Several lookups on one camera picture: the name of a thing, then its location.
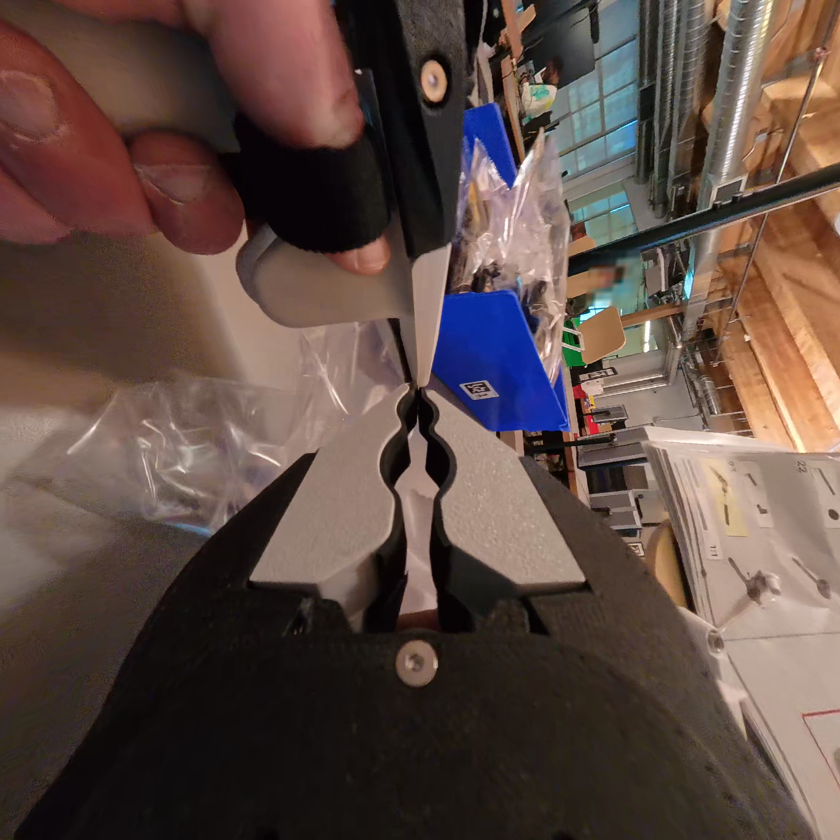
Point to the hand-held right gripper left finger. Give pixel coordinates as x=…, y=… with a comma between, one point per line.
x=328, y=518

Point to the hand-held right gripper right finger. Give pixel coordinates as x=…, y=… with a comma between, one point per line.
x=505, y=518

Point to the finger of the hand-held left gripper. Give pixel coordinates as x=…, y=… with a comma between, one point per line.
x=430, y=302

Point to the clear plastic bag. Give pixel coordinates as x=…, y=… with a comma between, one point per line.
x=197, y=433

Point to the person's left hand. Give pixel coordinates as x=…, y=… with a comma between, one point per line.
x=79, y=164

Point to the blue plastic bin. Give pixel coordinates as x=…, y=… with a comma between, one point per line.
x=485, y=341

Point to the clear bag of small parts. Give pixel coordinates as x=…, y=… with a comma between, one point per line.
x=518, y=223

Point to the green box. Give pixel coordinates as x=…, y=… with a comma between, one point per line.
x=572, y=344

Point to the pale wooden chair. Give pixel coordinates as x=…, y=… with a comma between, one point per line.
x=602, y=334

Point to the white instruction booklet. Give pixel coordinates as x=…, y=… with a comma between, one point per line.
x=754, y=499

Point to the black metal pole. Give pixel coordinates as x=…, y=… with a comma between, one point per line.
x=689, y=223

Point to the silver ventilation duct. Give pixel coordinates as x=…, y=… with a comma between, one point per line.
x=728, y=131

